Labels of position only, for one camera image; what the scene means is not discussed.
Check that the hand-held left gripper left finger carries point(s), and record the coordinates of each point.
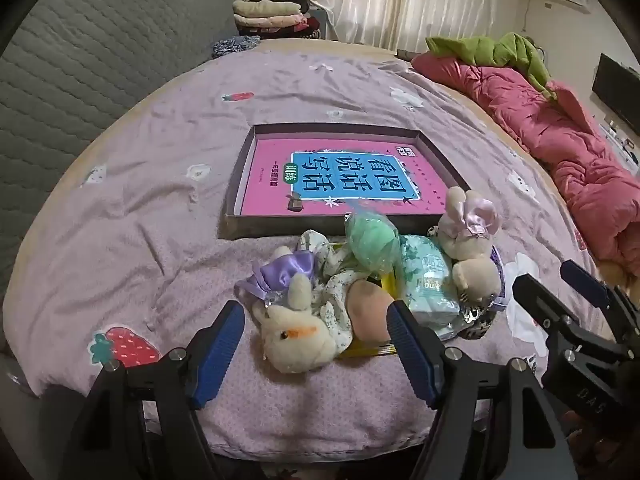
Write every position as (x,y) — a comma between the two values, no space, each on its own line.
(220,355)

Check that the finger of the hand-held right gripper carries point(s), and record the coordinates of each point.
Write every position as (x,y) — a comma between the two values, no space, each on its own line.
(585,282)
(540,302)

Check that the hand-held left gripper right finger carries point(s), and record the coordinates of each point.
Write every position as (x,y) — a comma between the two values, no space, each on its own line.
(410,355)

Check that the white and purple tissue packet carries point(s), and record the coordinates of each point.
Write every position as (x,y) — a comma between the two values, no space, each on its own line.
(502,285)

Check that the yellow cartoon tissue packet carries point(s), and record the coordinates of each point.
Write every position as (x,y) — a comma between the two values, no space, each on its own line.
(365,351)

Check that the peach makeup sponge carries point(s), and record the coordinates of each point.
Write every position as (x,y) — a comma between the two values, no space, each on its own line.
(367,310)

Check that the green tissue packet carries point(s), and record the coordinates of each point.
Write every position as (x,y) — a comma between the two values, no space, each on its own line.
(430,290)

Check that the leopard print scrunchie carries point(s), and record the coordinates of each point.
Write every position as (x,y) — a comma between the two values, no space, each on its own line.
(472,325)

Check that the plush bunny with purple bow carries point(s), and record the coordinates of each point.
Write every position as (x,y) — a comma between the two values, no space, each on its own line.
(295,332)

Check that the white floral scrunchie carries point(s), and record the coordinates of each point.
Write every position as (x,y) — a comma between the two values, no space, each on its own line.
(335,300)

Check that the plush bunny with pink bow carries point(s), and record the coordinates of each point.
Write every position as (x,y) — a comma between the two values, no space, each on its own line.
(462,247)

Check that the green puff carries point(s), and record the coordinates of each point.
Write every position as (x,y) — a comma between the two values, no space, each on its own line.
(372,245)

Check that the shallow cardboard box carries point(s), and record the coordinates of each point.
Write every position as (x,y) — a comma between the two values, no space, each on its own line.
(235,180)

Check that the pink quilt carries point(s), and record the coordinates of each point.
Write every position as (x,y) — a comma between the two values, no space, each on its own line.
(565,150)

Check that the pink and blue book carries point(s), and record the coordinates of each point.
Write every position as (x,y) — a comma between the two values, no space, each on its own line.
(270,175)

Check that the black television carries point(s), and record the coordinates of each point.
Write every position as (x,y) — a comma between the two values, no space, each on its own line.
(617,90)

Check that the green blanket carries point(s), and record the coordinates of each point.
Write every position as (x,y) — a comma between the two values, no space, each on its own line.
(510,52)

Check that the blue patterned cloth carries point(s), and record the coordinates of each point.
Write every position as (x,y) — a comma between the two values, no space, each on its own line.
(235,46)

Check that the grey quilted headboard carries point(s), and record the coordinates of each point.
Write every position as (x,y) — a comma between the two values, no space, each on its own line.
(90,50)

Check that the beige folded blanket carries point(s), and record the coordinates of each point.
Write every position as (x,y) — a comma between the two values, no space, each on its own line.
(265,8)

